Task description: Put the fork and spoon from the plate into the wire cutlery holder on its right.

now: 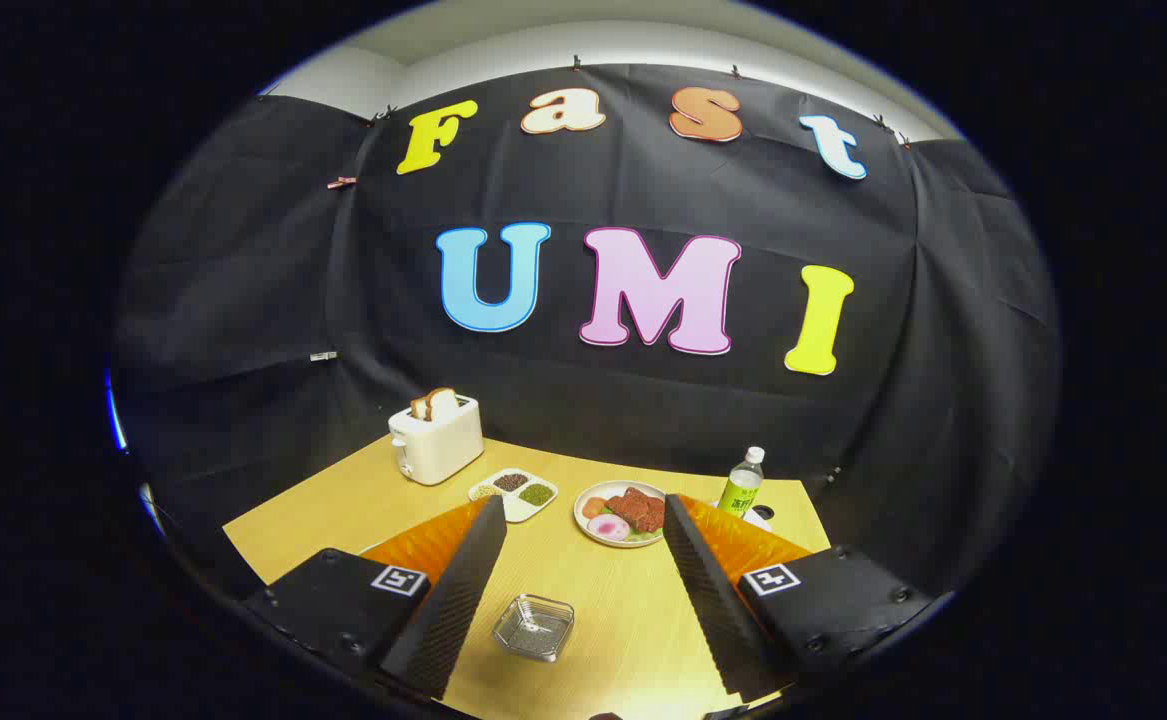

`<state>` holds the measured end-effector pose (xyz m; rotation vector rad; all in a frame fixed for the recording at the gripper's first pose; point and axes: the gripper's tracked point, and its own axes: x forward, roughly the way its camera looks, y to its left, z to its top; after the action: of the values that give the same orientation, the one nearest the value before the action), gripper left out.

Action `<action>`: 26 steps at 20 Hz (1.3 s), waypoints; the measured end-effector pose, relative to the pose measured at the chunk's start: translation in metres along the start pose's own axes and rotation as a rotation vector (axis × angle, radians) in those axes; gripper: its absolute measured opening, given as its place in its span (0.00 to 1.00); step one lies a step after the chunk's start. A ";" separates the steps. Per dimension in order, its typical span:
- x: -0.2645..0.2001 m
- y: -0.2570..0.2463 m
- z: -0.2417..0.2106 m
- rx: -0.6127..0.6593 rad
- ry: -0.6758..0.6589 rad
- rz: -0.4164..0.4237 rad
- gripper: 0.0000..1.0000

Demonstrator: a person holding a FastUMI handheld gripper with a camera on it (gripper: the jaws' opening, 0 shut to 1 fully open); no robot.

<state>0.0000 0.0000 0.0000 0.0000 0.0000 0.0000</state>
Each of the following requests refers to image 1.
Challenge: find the white toaster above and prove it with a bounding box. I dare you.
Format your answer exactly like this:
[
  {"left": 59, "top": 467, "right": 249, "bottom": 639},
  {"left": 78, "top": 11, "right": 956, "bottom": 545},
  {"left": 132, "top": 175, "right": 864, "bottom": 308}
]
[{"left": 388, "top": 393, "right": 485, "bottom": 487}]

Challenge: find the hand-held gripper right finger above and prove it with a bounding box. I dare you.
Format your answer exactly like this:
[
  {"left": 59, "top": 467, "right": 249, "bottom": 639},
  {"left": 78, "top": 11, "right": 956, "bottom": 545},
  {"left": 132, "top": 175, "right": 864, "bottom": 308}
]
[{"left": 663, "top": 493, "right": 934, "bottom": 706}]

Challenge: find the brown meat piece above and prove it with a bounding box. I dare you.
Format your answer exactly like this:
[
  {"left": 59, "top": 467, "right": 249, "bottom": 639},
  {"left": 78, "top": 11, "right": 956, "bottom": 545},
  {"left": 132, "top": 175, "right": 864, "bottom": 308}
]
[{"left": 605, "top": 487, "right": 666, "bottom": 534}]

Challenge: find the metal wire cutlery basket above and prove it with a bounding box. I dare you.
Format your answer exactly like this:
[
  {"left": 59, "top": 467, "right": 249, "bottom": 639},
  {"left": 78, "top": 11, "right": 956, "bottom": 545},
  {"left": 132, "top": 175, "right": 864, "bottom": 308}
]
[{"left": 492, "top": 594, "right": 576, "bottom": 663}]

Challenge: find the white oval food plate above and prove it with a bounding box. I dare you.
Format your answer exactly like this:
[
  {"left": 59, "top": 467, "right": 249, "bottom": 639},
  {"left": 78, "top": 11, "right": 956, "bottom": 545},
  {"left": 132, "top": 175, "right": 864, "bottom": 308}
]
[{"left": 573, "top": 480, "right": 669, "bottom": 549}]

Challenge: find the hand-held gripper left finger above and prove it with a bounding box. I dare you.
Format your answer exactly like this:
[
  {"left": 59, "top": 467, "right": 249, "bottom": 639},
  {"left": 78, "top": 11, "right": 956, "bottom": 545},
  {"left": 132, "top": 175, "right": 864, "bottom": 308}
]
[{"left": 243, "top": 495, "right": 509, "bottom": 701}]

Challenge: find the green label plastic bottle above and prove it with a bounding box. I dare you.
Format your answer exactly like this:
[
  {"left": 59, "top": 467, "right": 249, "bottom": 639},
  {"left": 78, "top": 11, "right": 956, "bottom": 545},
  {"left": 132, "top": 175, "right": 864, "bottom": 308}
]
[{"left": 718, "top": 446, "right": 766, "bottom": 519}]

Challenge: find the white divided dish with beans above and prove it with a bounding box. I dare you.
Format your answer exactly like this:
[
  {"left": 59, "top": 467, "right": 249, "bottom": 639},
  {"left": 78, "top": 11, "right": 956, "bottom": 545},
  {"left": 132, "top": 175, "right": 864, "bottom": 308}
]
[{"left": 468, "top": 468, "right": 559, "bottom": 524}]

